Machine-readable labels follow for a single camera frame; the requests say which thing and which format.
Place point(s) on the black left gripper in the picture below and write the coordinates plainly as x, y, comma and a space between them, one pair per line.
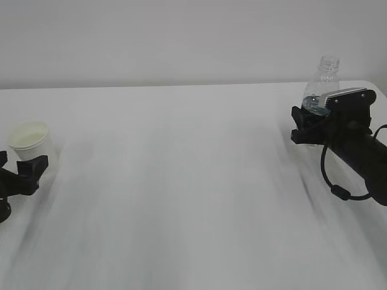
26, 182

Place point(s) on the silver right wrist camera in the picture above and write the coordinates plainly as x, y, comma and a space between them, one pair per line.
346, 100

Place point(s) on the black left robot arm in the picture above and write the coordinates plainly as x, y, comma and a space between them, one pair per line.
5, 206

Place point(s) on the white paper cup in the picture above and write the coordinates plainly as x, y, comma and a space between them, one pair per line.
32, 139

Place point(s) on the clear green-label water bottle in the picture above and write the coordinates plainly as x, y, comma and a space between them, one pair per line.
324, 80

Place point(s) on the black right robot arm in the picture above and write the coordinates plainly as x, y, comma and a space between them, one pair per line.
371, 167

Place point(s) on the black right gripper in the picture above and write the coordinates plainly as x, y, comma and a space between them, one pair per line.
339, 130

